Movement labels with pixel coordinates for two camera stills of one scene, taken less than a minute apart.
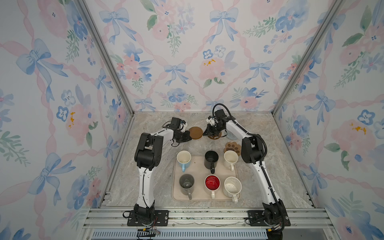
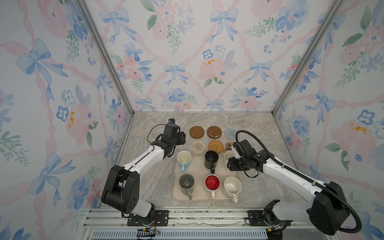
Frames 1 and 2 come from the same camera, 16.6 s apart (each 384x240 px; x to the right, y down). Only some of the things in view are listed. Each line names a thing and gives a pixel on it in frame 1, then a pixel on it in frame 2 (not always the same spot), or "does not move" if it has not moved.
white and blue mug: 183,158 does not move
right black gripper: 208,131 to 231,165
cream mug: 230,157 does not move
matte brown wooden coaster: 195,132 does not move
